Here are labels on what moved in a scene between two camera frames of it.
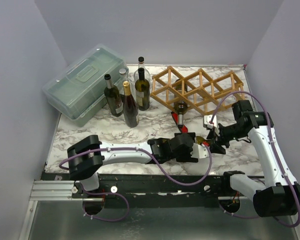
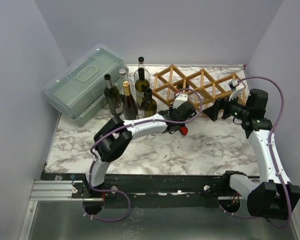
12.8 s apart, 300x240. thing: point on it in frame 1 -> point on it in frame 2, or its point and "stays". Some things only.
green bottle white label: (200, 140) -> (149, 105)
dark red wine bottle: (130, 111) stays
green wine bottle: (142, 91) stays
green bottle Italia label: (113, 96) stays
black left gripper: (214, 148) -> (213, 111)
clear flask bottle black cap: (141, 64) stays
